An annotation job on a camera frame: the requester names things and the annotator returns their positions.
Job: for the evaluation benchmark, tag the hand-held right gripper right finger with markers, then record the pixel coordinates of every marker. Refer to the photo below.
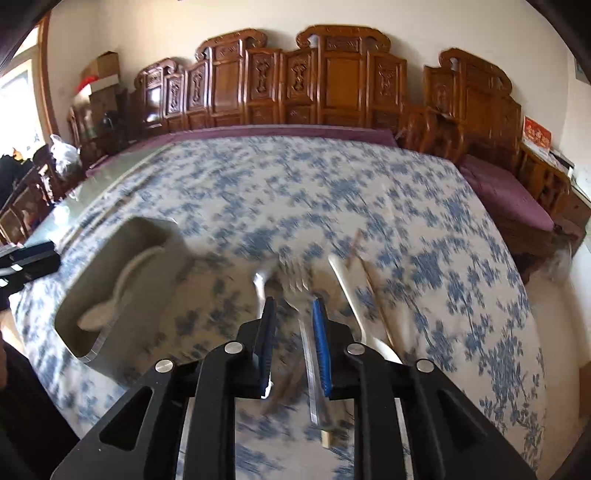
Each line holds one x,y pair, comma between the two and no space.
319,341

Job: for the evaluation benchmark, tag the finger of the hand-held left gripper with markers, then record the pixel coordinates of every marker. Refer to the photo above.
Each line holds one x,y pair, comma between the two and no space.
32,251
37,270

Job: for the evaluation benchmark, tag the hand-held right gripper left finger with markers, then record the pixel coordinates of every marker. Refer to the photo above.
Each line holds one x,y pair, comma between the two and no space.
268,341

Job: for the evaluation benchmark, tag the metal fork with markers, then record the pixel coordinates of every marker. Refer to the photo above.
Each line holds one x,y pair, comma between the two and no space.
307,350

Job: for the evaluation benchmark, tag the white plastic spoon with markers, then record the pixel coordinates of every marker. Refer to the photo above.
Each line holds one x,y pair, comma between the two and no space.
355,304

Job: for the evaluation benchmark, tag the grey rectangular tray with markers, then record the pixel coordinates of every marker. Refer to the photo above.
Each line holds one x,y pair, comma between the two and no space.
92,286

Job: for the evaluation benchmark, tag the metal spoon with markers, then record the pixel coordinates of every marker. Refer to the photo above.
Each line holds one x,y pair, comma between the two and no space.
262,284

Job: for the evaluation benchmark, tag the white ceramic spoon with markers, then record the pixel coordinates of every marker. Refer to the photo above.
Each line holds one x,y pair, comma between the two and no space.
124,284

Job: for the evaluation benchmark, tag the dark wooden chair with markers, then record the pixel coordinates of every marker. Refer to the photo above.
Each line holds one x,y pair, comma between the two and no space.
27,198

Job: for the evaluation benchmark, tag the wooden chopstick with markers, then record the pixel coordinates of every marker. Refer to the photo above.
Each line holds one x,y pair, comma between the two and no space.
376,304
355,247

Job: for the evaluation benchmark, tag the white plastic bag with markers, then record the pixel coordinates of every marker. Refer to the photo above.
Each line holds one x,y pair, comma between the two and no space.
64,154

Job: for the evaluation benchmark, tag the blue floral tablecloth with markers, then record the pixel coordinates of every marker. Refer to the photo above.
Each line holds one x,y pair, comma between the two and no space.
323,198

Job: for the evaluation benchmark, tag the window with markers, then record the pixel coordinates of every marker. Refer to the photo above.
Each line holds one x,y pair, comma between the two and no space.
18,106

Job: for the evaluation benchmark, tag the person's dark clothing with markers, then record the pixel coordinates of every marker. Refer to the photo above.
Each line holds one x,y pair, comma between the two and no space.
27,424

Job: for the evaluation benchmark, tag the cardboard box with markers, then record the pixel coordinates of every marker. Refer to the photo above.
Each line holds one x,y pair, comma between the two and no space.
104,69

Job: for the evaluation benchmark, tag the long purple sofa cushion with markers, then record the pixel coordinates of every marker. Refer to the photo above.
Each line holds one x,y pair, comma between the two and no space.
258,131

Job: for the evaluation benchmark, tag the round-backed wooden chair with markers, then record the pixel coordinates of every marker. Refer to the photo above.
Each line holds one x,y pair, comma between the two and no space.
429,134

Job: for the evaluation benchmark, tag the purple seat cushion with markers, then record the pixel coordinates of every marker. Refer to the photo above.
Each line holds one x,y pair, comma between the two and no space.
508,194

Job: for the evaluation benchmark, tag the carved wooden armchair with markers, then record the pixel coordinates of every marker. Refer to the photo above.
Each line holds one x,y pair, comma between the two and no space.
489,115

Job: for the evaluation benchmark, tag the red card box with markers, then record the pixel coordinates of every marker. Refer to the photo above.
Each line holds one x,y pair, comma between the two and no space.
536,131

